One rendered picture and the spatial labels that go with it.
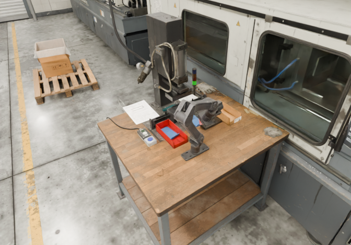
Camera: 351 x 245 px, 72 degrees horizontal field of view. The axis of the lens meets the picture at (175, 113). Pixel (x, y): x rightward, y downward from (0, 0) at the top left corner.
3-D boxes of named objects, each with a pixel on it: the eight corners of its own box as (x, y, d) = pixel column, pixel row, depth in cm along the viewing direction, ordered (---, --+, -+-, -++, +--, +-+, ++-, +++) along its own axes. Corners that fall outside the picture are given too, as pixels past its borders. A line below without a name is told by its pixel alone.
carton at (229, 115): (229, 126, 188) (230, 118, 183) (208, 111, 205) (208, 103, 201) (241, 120, 193) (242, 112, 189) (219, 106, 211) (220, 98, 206)
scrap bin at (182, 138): (174, 149, 169) (173, 142, 165) (155, 130, 186) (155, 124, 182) (188, 142, 174) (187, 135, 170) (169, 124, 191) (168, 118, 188)
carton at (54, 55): (41, 66, 483) (32, 41, 454) (73, 60, 503) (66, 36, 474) (42, 80, 433) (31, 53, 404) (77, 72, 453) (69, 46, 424)
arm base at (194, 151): (179, 146, 159) (186, 152, 154) (203, 135, 168) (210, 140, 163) (180, 155, 163) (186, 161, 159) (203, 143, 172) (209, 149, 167)
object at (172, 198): (167, 283, 181) (158, 213, 129) (116, 192, 249) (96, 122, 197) (268, 206, 230) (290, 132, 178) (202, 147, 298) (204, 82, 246)
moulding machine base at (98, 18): (73, 15, 882) (65, -14, 825) (101, 11, 921) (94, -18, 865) (128, 70, 487) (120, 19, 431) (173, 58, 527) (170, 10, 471)
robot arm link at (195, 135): (197, 133, 165) (180, 108, 140) (205, 138, 161) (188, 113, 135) (192, 140, 163) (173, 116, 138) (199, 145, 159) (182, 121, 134)
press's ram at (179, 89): (173, 105, 181) (171, 69, 164) (155, 91, 199) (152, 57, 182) (192, 97, 189) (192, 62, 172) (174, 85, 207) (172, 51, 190)
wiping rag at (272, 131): (258, 132, 181) (273, 140, 171) (259, 129, 179) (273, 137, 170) (270, 125, 187) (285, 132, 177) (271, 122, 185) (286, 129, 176)
